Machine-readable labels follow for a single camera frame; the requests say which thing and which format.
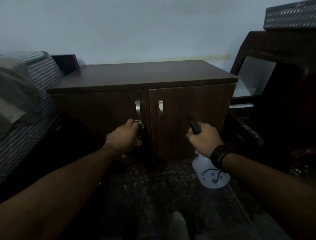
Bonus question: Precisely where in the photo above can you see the person's right hand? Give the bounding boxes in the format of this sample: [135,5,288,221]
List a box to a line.
[185,121,224,159]

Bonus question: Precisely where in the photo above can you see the person's left hand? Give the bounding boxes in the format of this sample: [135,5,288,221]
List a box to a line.
[105,118,140,155]

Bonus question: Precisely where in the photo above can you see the checkered cleaning cloth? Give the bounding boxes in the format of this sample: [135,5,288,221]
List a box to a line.
[122,120,145,159]

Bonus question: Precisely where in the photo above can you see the white spray bottle black trigger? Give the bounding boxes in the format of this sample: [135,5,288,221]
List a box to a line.
[185,115,230,190]

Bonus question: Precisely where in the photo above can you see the person's right forearm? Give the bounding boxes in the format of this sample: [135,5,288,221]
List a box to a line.
[222,153,316,240]

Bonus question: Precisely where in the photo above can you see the person's left forearm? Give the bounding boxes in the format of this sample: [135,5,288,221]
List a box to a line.
[0,144,117,240]

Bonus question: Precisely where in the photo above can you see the brown wooden cabinet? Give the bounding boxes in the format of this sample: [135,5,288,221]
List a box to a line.
[46,60,239,161]

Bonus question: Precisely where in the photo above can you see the black wristwatch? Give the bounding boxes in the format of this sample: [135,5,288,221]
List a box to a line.
[210,144,232,171]

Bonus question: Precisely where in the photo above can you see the black mesh chair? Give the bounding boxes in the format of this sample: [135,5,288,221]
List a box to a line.
[221,30,316,178]

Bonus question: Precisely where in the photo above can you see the white shoe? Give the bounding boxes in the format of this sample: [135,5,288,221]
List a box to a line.
[168,211,189,240]

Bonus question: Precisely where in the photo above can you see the striped quilted mattress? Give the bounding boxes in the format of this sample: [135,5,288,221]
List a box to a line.
[0,51,65,185]

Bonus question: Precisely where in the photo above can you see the tan bed sheet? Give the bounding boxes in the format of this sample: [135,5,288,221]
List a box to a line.
[0,57,41,139]

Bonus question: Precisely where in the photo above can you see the grey woven pattern box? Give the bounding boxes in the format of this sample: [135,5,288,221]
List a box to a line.
[263,0,316,31]

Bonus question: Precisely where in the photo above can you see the thin white cable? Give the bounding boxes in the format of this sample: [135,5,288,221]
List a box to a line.
[226,183,256,240]

